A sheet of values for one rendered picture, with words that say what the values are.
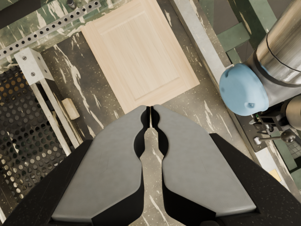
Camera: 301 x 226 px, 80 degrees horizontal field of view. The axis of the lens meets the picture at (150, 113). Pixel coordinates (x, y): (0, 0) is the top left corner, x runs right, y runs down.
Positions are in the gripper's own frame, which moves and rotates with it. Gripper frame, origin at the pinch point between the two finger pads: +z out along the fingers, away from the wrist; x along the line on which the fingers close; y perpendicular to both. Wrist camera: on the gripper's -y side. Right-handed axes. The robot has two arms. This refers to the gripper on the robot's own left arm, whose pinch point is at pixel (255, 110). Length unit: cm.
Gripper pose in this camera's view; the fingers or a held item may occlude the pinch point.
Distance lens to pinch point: 67.8
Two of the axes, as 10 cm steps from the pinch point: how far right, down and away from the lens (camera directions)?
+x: 4.7, 8.8, -0.1
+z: 0.0, 0.1, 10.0
